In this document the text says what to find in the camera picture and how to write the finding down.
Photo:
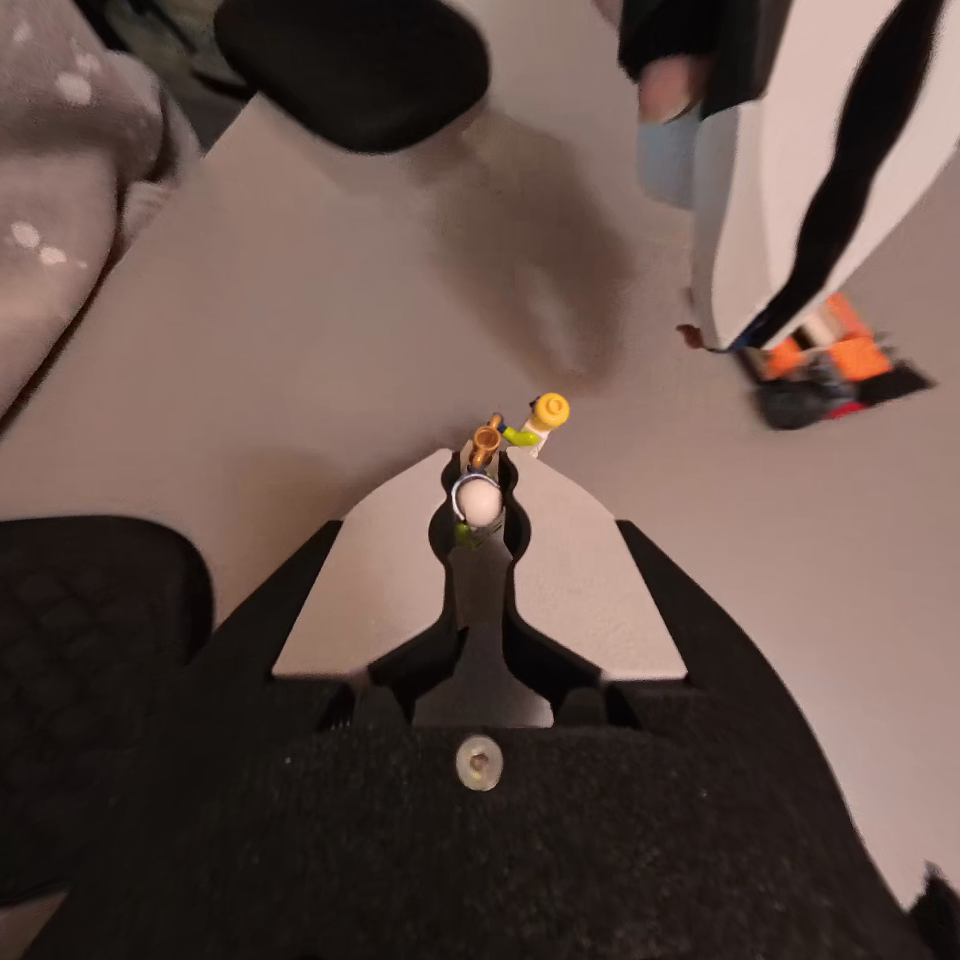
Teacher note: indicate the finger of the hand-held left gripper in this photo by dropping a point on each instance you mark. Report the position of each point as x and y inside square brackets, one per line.
[750, 195]
[900, 165]

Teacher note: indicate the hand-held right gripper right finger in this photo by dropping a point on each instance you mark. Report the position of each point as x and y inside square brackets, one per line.
[600, 600]

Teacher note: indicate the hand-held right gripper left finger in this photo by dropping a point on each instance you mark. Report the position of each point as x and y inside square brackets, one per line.
[375, 600]

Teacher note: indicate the green lego minifigure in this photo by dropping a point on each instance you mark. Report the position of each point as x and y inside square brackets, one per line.
[479, 503]

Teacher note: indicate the orange lego race car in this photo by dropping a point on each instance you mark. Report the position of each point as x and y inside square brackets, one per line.
[833, 368]

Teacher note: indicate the small tan lego piece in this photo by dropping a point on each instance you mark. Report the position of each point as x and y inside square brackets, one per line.
[486, 441]

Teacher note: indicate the yellow round lego piece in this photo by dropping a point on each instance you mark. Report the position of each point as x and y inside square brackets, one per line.
[551, 408]

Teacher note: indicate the person's left hand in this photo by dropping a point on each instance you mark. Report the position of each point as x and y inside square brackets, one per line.
[672, 90]

